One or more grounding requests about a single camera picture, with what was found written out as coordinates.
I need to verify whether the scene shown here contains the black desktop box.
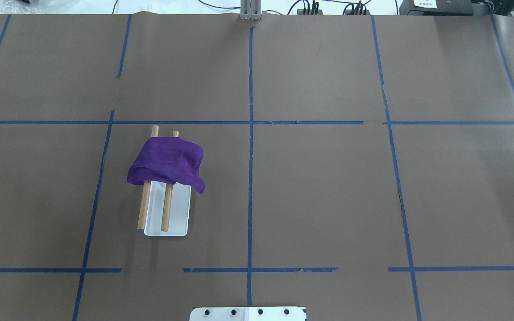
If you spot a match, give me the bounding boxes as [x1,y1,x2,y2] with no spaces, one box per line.
[398,0,474,16]

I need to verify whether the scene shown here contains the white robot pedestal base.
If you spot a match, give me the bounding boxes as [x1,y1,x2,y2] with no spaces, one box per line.
[189,306,307,321]

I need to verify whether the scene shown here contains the white towel rack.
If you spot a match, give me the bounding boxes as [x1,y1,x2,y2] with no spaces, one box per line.
[137,125,193,236]

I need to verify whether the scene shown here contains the purple towel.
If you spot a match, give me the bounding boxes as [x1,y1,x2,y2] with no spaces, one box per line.
[126,136,205,194]

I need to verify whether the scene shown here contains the aluminium frame post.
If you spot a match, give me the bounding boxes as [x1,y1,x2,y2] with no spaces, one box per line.
[240,0,263,21]

